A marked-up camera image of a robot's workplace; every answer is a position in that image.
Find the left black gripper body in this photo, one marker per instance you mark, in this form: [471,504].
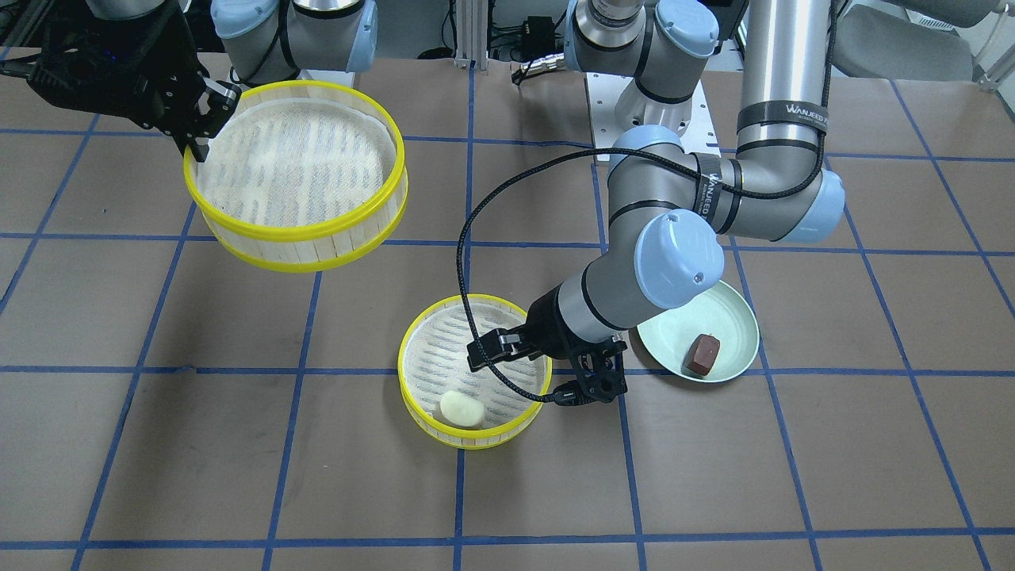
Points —
[546,318]

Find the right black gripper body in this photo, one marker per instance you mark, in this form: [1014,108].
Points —
[176,105]

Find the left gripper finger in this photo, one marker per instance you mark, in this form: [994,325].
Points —
[502,345]
[599,374]

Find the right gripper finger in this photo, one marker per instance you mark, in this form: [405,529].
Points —
[205,117]

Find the white bun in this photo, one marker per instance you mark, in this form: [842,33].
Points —
[461,410]

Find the brown bun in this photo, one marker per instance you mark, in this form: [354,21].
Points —
[702,354]

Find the yellow steamer layer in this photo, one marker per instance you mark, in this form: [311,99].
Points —
[432,359]
[306,176]

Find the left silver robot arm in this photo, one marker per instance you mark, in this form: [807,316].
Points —
[667,207]

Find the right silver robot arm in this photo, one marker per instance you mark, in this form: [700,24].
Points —
[267,41]

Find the light green plate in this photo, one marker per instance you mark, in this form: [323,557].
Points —
[721,313]

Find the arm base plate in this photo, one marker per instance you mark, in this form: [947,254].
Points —
[616,105]

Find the aluminium frame post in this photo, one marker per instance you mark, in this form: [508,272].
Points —
[471,34]

